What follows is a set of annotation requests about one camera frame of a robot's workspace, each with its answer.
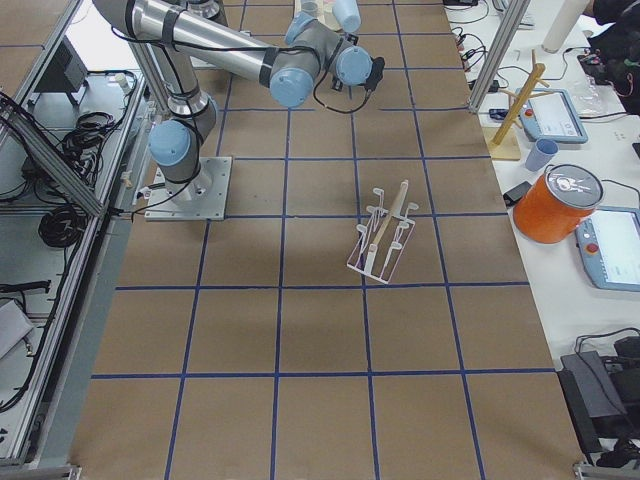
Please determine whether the grey plastic cup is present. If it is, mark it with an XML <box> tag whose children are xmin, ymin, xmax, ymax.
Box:
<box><xmin>300</xmin><ymin>0</ymin><xmax>320</xmax><ymax>18</ymax></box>

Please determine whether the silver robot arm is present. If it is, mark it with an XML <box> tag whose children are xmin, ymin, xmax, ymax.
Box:
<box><xmin>95</xmin><ymin>1</ymin><xmax>384</xmax><ymax>202</ymax></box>
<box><xmin>186</xmin><ymin>0</ymin><xmax>228</xmax><ymax>26</ymax></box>

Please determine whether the wooden mug tree stand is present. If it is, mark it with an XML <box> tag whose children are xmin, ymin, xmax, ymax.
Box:
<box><xmin>482</xmin><ymin>51</ymin><xmax>549</xmax><ymax>161</ymax></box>

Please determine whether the coiled black cable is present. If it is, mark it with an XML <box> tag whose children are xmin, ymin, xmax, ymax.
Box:
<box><xmin>38</xmin><ymin>202</ymin><xmax>84</xmax><ymax>249</ymax></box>

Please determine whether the lower teach pendant tablet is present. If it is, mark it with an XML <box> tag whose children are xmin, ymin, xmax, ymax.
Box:
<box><xmin>575</xmin><ymin>206</ymin><xmax>640</xmax><ymax>292</ymax></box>

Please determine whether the aluminium frame post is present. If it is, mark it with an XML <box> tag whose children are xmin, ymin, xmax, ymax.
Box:
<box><xmin>468</xmin><ymin>0</ymin><xmax>530</xmax><ymax>114</ymax></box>

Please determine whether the white plastic tray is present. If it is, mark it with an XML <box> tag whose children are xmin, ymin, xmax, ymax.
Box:
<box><xmin>294</xmin><ymin>0</ymin><xmax>342</xmax><ymax>32</ymax></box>

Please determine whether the orange bucket with lid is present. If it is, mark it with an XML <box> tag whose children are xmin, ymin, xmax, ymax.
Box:
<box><xmin>513</xmin><ymin>164</ymin><xmax>604</xmax><ymax>244</ymax></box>

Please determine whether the upper teach pendant tablet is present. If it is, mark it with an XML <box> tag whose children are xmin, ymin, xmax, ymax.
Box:
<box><xmin>519</xmin><ymin>89</ymin><xmax>588</xmax><ymax>144</ymax></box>

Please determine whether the light blue plastic cup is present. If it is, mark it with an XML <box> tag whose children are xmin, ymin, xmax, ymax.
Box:
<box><xmin>332</xmin><ymin>0</ymin><xmax>361</xmax><ymax>33</ymax></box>

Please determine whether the white wire cup rack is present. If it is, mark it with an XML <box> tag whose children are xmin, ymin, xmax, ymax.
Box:
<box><xmin>346</xmin><ymin>179</ymin><xmax>419</xmax><ymax>284</ymax></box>

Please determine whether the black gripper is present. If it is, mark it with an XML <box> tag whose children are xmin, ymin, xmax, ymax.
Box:
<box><xmin>363</xmin><ymin>57</ymin><xmax>385</xmax><ymax>92</ymax></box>

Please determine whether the black box on shelf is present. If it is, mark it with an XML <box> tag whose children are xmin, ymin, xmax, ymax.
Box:
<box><xmin>34</xmin><ymin>37</ymin><xmax>88</xmax><ymax>106</ymax></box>

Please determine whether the teach pendant tablet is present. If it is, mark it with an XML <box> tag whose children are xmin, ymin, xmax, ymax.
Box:
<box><xmin>519</xmin><ymin>89</ymin><xmax>588</xmax><ymax>144</ymax></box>
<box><xmin>575</xmin><ymin>206</ymin><xmax>640</xmax><ymax>292</ymax></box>

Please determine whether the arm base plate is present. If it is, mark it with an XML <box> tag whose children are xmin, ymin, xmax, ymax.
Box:
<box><xmin>143</xmin><ymin>156</ymin><xmax>233</xmax><ymax>221</ymax></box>

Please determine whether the black smartphone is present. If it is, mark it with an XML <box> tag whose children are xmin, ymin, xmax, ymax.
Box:
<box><xmin>503</xmin><ymin>181</ymin><xmax>532</xmax><ymax>208</ymax></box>

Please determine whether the blue cup on side table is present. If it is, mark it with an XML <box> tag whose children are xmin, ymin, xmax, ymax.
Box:
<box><xmin>524</xmin><ymin>138</ymin><xmax>559</xmax><ymax>172</ymax></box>

